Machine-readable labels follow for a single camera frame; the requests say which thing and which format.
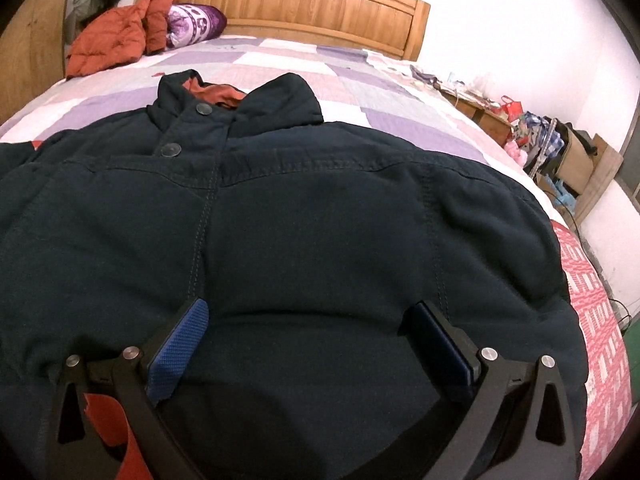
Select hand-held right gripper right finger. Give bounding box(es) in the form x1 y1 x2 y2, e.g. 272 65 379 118
397 301 583 480

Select pastel patchwork quilt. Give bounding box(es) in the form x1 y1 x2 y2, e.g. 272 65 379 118
0 35 561 221

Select red checked mat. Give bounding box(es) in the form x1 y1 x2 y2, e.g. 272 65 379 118
550 220 636 480

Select purple printed pillow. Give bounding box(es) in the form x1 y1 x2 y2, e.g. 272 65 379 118
165 2 228 51

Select orange down jacket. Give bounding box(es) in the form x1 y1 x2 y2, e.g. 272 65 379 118
65 0 182 80

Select wooden nightstand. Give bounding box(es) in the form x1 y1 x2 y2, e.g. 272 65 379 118
440 87 516 148

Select cardboard box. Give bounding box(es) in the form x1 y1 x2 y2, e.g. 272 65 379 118
555 127 626 211

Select wooden bed headboard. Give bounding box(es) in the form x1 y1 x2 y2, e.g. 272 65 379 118
135 0 432 62

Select grey framed glass door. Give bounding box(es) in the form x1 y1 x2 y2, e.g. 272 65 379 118
616 110 640 198

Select grey hanging bag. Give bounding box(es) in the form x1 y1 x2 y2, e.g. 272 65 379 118
62 0 103 43

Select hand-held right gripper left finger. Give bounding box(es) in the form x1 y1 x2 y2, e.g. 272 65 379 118
47 297 210 480

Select light blue plastic bag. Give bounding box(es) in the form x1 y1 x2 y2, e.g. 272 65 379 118
542 175 578 211

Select wooden wardrobe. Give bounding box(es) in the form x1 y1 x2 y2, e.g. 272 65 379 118
0 0 76 126

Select blue plaid clothes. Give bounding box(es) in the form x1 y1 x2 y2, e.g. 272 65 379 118
515 112 566 171

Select dark navy jacket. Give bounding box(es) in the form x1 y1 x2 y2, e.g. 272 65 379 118
0 70 588 480

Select pink plush bag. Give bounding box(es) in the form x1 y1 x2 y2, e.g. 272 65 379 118
504 140 528 166

